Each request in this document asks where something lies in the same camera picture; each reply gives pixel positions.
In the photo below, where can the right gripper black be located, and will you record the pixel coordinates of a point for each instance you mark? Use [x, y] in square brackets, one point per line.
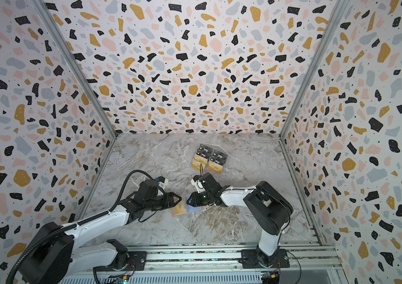
[196, 202]

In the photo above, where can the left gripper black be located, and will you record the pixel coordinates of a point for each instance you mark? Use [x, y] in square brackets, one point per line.
[170, 199]

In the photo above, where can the pink leather card holder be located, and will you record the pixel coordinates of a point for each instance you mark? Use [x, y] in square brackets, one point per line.
[191, 209]

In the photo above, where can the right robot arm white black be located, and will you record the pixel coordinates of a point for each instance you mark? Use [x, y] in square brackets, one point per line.
[270, 209]

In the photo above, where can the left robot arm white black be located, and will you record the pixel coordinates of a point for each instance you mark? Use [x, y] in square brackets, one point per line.
[59, 251]

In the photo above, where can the clear acrylic card tray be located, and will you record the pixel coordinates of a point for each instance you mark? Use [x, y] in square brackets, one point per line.
[218, 169]

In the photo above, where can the black card top right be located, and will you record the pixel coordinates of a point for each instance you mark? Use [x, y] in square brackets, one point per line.
[218, 157]

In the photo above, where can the black card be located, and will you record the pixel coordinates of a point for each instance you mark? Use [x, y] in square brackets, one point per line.
[204, 151]
[218, 157]

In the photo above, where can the black card top left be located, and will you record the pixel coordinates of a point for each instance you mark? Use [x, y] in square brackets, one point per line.
[204, 151]

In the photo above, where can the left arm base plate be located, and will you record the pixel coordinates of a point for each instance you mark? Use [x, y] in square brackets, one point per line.
[126, 262]

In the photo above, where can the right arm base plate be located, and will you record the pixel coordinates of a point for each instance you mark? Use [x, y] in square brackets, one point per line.
[255, 259]

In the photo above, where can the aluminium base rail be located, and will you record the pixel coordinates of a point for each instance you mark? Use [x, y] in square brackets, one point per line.
[219, 264]

